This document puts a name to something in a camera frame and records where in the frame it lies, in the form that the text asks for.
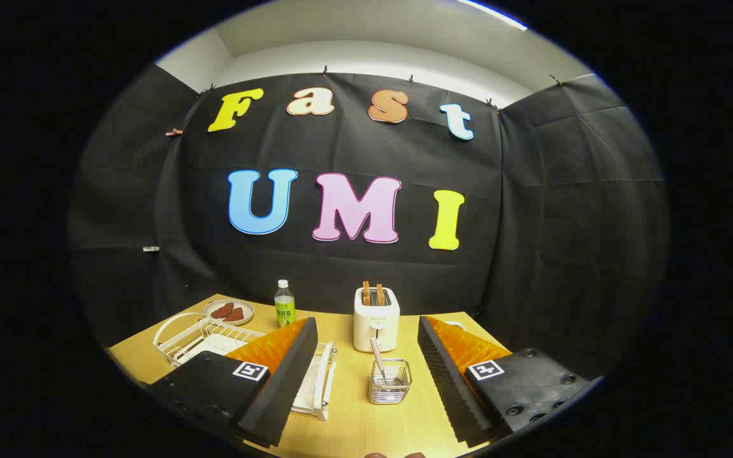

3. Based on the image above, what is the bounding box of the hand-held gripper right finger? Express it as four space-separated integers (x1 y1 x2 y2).
417 315 601 448

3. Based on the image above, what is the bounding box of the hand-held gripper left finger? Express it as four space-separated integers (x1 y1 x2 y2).
146 317 319 448

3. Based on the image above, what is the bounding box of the white wire dish rack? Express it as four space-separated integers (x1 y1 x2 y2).
153 312 339 422

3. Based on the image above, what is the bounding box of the metal wire basket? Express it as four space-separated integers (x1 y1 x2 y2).
368 358 412 406

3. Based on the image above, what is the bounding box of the red checked handle spoon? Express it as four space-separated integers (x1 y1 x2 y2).
370 337 388 389

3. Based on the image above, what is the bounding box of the green label drink bottle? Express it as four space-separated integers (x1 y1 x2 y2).
274 279 296 328

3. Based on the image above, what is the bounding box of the small beige saucer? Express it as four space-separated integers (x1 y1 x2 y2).
204 299 255 326

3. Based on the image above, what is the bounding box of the white drain tray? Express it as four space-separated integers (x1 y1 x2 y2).
179 334 251 364

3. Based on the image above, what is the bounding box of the white toaster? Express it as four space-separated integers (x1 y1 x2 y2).
353 286 401 353

